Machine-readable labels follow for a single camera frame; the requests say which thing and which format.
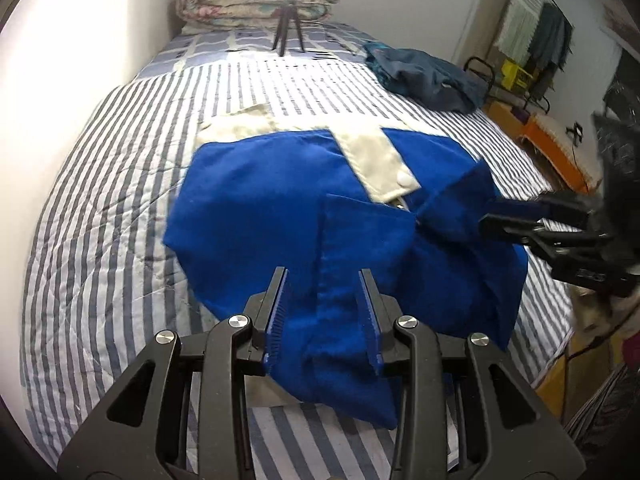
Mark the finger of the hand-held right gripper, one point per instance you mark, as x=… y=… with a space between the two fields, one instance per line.
x=505 y=225
x=560 y=207

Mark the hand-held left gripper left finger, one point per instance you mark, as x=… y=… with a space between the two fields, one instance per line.
x=277 y=330

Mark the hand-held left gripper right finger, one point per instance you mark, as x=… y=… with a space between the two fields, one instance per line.
x=370 y=330

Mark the beige and blue work jacket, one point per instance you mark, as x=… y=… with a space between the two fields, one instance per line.
x=260 y=195

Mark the black clothes rack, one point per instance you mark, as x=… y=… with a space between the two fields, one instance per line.
x=480 y=67

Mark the dark blue clothes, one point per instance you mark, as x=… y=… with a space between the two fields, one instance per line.
x=425 y=77

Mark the dark hanging clothes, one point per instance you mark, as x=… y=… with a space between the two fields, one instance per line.
x=550 y=35

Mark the orange covered bench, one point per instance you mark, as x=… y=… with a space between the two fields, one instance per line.
x=550 y=145

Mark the phone on small tripod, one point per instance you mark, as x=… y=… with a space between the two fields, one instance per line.
x=576 y=132

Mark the yellow box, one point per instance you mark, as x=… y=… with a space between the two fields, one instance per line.
x=517 y=75

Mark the green white striped towel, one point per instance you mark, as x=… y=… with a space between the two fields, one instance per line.
x=522 y=15

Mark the blue striped blanket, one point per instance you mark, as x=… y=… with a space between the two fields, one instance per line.
x=110 y=210

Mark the blue checked bed sheet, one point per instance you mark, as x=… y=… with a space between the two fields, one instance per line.
x=225 y=47

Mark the black tripod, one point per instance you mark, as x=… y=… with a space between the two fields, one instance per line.
x=286 y=20

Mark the folded floral quilt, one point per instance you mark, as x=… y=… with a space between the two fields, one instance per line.
x=235 y=5

